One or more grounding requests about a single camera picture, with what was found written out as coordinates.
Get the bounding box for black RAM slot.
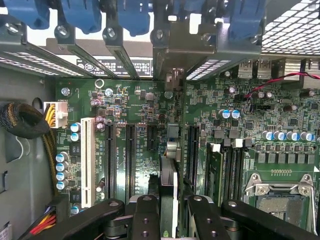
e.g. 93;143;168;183
222;138;233;201
231;138;243;201

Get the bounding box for long black expansion slot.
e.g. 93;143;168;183
104;121;117;201
187;124;201;189
125;123;137;201

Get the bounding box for CPU socket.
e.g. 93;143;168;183
243;172;316;236

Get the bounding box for short black expansion slot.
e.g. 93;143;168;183
146;124;158;152

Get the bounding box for white expansion slot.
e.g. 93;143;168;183
80;116;96;209

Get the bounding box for green motherboard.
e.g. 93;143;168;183
53;58;320;240

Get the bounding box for metal expansion slot cover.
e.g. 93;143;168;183
0;21;85;77
102;24;141;80
186;21;263;81
54;24;118;79

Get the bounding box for blue slot retention clip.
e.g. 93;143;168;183
115;0;151;38
226;0;266;43
2;0;51;30
171;0;210;16
59;0;103;35

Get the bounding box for black open PC case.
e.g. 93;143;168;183
0;0;320;240

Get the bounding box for coloured wire bundle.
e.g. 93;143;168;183
29;193;70;236

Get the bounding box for black sleeved power cable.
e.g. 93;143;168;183
0;99;70;198

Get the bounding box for red black twisted wire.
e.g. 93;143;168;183
243;71;320;101

